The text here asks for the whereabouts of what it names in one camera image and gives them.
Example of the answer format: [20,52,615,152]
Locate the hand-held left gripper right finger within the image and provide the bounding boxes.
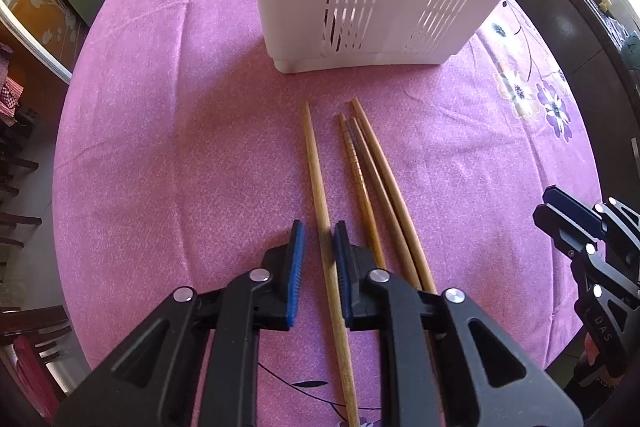
[334,221,583,427]

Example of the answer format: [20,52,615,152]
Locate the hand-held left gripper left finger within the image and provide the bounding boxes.
[52,220,306,427]

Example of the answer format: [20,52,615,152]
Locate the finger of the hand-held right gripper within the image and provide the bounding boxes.
[532,204,640,308]
[545,186,640,285]

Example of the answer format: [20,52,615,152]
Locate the light wooden chopstick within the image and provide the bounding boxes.
[350,98,440,295]
[301,101,361,427]

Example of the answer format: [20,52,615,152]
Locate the person's right hand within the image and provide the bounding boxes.
[580,334,628,393]

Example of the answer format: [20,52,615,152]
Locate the dark brown wooden chopstick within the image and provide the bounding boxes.
[348,117,423,290]

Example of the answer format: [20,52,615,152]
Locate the ridged brown wooden chopstick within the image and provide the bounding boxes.
[338,113,388,270]

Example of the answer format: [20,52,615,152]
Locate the green sink base cabinets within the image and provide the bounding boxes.
[510,0,640,218]

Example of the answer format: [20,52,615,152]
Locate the purple floral tablecloth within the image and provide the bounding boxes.
[52,0,603,427]

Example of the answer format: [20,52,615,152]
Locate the red checked apron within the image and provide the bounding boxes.
[0,42,26,128]

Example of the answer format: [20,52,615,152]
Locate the glass sliding door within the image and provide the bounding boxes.
[0,0,93,85]

